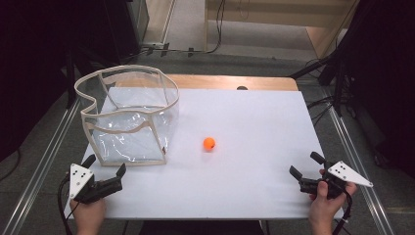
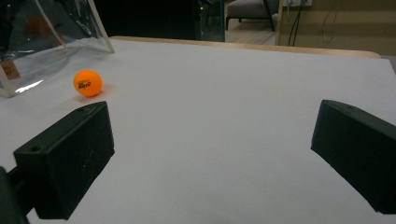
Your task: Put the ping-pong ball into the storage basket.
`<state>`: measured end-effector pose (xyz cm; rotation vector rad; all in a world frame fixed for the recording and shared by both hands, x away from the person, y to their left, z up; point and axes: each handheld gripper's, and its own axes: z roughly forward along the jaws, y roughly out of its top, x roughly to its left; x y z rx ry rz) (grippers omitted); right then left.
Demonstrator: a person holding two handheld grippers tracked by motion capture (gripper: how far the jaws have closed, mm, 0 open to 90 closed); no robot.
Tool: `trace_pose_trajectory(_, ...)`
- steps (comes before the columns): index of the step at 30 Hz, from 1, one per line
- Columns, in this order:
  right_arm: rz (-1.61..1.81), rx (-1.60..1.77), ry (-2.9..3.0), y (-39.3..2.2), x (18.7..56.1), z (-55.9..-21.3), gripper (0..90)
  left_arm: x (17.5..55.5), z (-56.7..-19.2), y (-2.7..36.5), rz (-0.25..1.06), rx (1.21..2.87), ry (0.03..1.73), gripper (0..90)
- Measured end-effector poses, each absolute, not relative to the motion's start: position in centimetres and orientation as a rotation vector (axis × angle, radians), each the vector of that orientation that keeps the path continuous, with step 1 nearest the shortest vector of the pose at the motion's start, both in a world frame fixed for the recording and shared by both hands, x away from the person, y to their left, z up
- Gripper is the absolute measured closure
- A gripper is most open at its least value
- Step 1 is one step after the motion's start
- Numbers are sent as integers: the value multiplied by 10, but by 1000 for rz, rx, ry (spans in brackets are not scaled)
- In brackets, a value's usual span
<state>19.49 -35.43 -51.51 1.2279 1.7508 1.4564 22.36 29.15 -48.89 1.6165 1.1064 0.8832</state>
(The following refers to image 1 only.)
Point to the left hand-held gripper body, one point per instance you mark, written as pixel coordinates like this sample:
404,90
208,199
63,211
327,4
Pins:
81,182

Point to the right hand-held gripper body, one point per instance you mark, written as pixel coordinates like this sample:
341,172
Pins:
347,173

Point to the orange ball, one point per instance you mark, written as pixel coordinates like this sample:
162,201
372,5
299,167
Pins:
209,143

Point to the person's left hand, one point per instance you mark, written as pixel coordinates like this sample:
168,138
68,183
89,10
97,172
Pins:
88,215

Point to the person's right hand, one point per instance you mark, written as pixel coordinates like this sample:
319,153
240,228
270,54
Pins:
324,210

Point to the black stand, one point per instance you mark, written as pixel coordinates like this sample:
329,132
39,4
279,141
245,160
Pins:
332,71

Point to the black curtain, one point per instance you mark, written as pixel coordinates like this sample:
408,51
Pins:
385,81
39,65

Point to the wooden table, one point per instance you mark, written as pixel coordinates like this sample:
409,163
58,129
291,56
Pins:
228,82

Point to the light wooden furniture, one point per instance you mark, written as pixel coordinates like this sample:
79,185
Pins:
280,13

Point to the metal floor rail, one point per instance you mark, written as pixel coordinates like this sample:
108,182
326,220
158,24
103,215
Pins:
42,160
359,163

